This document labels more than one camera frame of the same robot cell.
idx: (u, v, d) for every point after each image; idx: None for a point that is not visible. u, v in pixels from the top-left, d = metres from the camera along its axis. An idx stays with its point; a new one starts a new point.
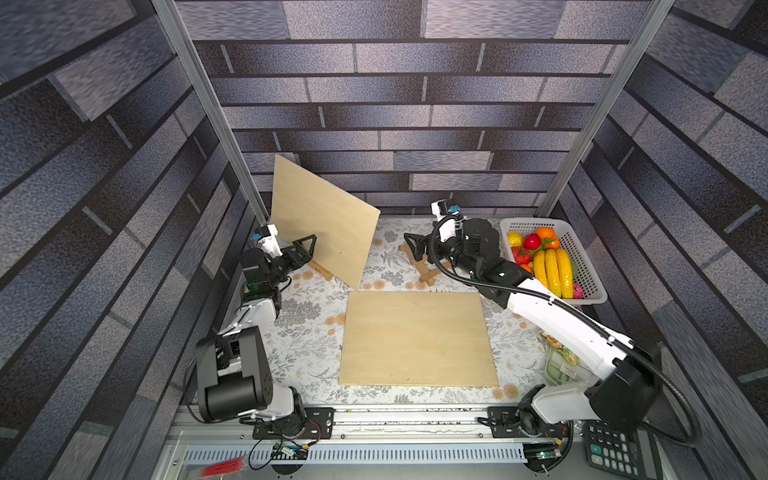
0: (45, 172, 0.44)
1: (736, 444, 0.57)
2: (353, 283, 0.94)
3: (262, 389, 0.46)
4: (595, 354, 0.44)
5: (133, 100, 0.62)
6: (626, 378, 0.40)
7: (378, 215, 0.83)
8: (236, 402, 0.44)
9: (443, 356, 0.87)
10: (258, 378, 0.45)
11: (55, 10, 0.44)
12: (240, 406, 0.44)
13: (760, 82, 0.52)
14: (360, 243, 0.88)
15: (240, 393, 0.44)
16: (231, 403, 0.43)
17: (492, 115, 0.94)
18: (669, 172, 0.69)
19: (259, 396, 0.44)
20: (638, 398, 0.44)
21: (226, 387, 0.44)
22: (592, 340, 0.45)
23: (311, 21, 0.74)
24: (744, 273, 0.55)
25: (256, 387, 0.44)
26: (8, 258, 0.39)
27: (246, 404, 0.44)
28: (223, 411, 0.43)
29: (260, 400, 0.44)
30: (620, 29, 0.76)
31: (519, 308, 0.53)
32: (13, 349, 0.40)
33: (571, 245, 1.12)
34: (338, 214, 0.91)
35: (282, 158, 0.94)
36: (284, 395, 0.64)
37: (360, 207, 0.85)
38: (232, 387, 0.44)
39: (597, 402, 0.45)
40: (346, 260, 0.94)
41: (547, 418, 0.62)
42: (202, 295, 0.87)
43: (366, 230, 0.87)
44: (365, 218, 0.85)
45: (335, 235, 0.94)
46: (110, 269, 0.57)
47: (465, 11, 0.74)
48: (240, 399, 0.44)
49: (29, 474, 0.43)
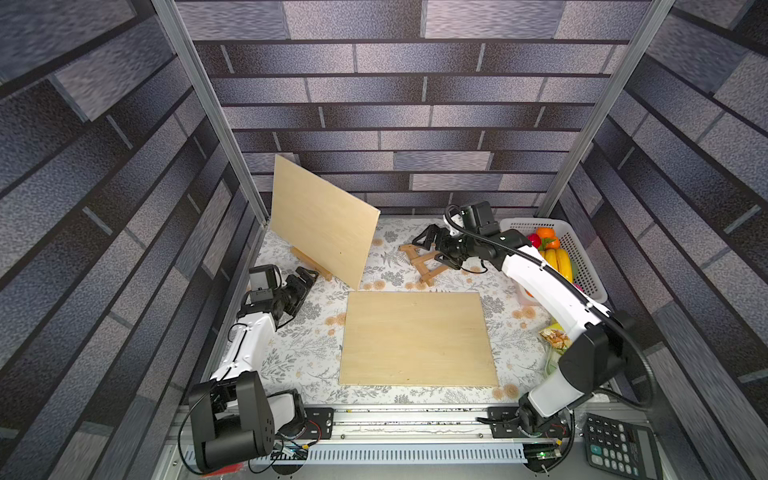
0: (45, 172, 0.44)
1: (736, 444, 0.57)
2: (353, 283, 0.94)
3: (262, 440, 0.43)
4: (570, 316, 0.47)
5: (134, 101, 0.62)
6: (593, 337, 0.43)
7: (378, 215, 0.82)
8: (236, 452, 0.41)
9: (443, 356, 0.87)
10: (258, 430, 0.42)
11: (55, 10, 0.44)
12: (240, 456, 0.41)
13: (760, 82, 0.52)
14: (360, 243, 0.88)
15: (240, 445, 0.41)
16: (232, 453, 0.41)
17: (492, 115, 0.94)
18: (669, 172, 0.69)
19: (259, 448, 0.41)
20: (598, 355, 0.44)
21: (225, 441, 0.41)
22: (570, 305, 0.48)
23: (311, 21, 0.74)
24: (744, 273, 0.55)
25: (257, 438, 0.41)
26: (8, 258, 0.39)
27: (246, 454, 0.41)
28: (226, 460, 0.41)
29: (261, 449, 0.42)
30: (620, 29, 0.76)
31: (511, 272, 0.56)
32: (13, 349, 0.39)
33: (571, 245, 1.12)
34: (338, 214, 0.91)
35: (282, 158, 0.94)
36: (286, 400, 0.64)
37: (360, 206, 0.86)
38: (232, 439, 0.41)
39: (566, 364, 0.48)
40: (346, 261, 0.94)
41: (542, 411, 0.63)
42: (202, 295, 0.87)
43: (365, 230, 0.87)
44: (365, 217, 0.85)
45: (335, 235, 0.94)
46: (109, 269, 0.57)
47: (465, 11, 0.74)
48: (240, 450, 0.41)
49: (29, 474, 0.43)
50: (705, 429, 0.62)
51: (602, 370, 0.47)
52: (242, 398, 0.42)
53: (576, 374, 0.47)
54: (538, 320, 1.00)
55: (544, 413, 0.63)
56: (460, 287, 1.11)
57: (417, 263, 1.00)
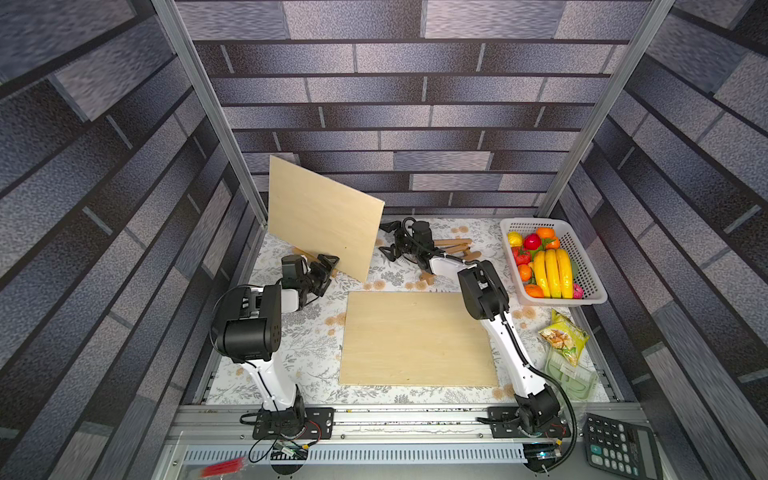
0: (45, 172, 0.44)
1: (736, 444, 0.57)
2: (359, 276, 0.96)
3: (271, 337, 0.52)
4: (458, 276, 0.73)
5: (133, 100, 0.62)
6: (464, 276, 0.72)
7: (382, 205, 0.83)
8: (247, 344, 0.50)
9: (443, 357, 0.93)
10: (269, 328, 0.51)
11: (55, 10, 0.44)
12: (250, 348, 0.50)
13: (759, 82, 0.52)
14: (365, 235, 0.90)
15: (251, 338, 0.50)
16: (243, 344, 0.50)
17: (492, 115, 0.94)
18: (670, 172, 0.69)
19: (267, 344, 0.50)
20: (470, 284, 0.72)
21: (242, 325, 0.51)
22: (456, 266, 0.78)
23: (311, 21, 0.74)
24: (744, 273, 0.55)
25: (267, 335, 0.50)
26: (8, 258, 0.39)
27: (254, 348, 0.50)
28: (234, 347, 0.50)
29: (268, 344, 0.50)
30: (620, 30, 0.76)
31: (435, 268, 0.90)
32: (13, 349, 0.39)
33: (571, 245, 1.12)
34: (341, 209, 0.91)
35: (277, 158, 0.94)
36: (289, 386, 0.66)
37: (363, 199, 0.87)
38: (245, 328, 0.51)
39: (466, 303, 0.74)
40: (350, 254, 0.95)
41: (524, 389, 0.67)
42: (202, 295, 0.87)
43: (371, 221, 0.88)
44: (368, 209, 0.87)
45: (338, 229, 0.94)
46: (110, 269, 0.57)
47: (465, 11, 0.74)
48: (251, 342, 0.50)
49: (30, 473, 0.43)
50: (705, 429, 0.62)
51: (480, 295, 0.72)
52: (267, 296, 0.54)
53: (471, 304, 0.72)
54: (538, 320, 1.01)
55: (527, 392, 0.67)
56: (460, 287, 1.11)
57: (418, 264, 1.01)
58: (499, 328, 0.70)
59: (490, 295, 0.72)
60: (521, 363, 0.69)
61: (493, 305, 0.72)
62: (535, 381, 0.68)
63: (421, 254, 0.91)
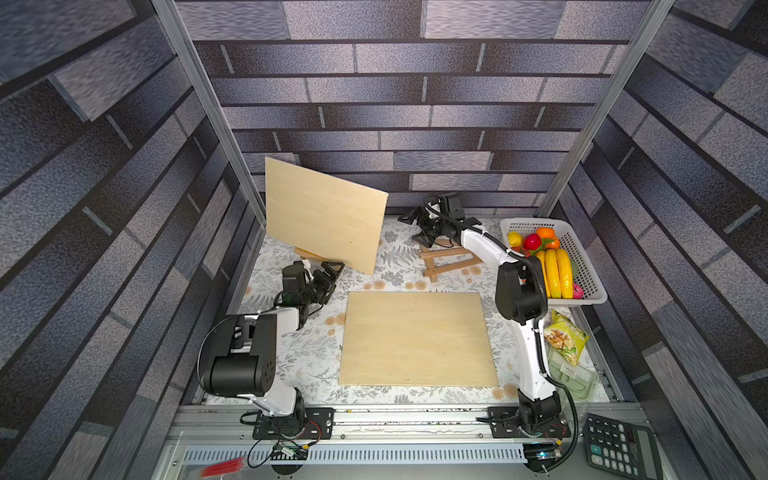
0: (45, 172, 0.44)
1: (736, 444, 0.57)
2: (365, 268, 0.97)
3: (262, 380, 0.47)
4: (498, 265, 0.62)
5: (134, 100, 0.62)
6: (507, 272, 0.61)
7: (387, 197, 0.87)
8: (237, 385, 0.45)
9: (442, 356, 0.87)
10: (260, 370, 0.46)
11: (55, 10, 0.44)
12: (239, 389, 0.45)
13: (759, 82, 0.52)
14: (371, 226, 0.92)
15: (242, 380, 0.45)
16: (233, 385, 0.45)
17: (492, 115, 0.94)
18: (669, 172, 0.69)
19: (258, 386, 0.45)
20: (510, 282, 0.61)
21: (232, 365, 0.46)
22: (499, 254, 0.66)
23: (311, 21, 0.74)
24: (744, 273, 0.55)
25: (257, 378, 0.45)
26: (8, 258, 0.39)
27: (244, 389, 0.45)
28: (224, 388, 0.45)
29: (258, 384, 0.45)
30: (620, 30, 0.76)
31: (466, 244, 0.77)
32: (13, 349, 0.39)
33: (571, 245, 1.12)
34: (342, 204, 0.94)
35: (271, 158, 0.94)
36: (287, 394, 0.64)
37: (367, 193, 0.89)
38: (236, 369, 0.46)
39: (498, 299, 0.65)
40: (355, 248, 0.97)
41: (533, 392, 0.66)
42: (202, 295, 0.87)
43: (375, 214, 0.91)
44: (373, 203, 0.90)
45: (340, 225, 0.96)
46: (110, 269, 0.57)
47: (465, 11, 0.74)
48: (241, 384, 0.45)
49: (30, 473, 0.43)
50: (705, 429, 0.62)
51: (518, 296, 0.62)
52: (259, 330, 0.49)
53: (504, 304, 0.63)
54: None
55: (534, 396, 0.66)
56: (460, 287, 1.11)
57: (426, 257, 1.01)
58: (527, 333, 0.64)
59: (532, 294, 0.63)
60: (540, 370, 0.66)
61: (533, 307, 0.64)
62: (545, 388, 0.66)
63: (448, 227, 0.81)
